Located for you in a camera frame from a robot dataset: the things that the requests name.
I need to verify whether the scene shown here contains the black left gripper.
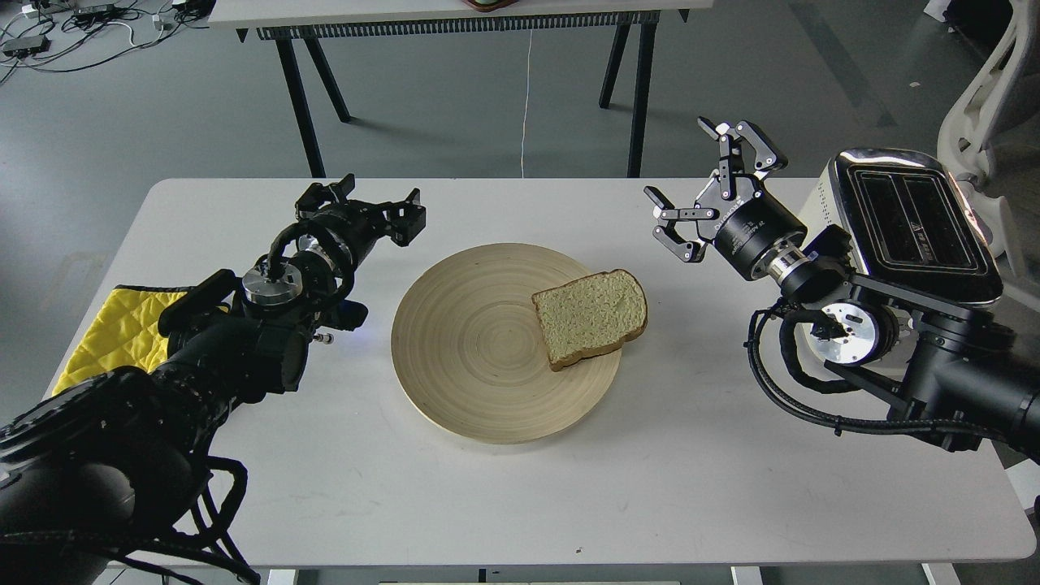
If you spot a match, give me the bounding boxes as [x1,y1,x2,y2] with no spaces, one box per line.
[296,174,427,264]

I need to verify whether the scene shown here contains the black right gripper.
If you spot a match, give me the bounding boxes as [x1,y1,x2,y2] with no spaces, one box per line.
[644,116,808,282]

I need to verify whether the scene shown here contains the slice of bread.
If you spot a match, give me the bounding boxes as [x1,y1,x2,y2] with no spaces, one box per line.
[531,269,648,371]

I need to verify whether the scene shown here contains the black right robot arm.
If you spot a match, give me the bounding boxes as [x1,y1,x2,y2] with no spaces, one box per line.
[645,118,1039,460]

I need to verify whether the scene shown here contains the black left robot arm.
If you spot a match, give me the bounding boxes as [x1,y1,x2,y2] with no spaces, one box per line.
[1,175,427,584]

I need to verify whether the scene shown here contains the cream and chrome toaster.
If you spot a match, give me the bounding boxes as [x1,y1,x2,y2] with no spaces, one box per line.
[797,148,1003,311]

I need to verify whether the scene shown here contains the round wooden plate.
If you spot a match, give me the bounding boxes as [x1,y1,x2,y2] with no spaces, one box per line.
[392,243,622,444]

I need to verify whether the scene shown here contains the background table with black legs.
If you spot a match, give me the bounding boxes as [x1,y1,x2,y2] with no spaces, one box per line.
[208,1,712,178]

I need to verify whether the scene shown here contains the yellow quilted cloth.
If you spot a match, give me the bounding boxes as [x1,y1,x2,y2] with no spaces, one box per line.
[50,285,193,397]

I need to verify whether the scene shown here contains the white office chair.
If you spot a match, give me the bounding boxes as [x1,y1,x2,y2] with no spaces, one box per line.
[937,1,1038,277]

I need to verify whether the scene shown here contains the white hanging cable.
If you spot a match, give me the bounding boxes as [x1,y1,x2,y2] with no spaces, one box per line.
[520,29,535,178]

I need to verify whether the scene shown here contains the cables and adapters on floor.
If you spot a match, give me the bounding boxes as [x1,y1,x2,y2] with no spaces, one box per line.
[0,0,217,82]

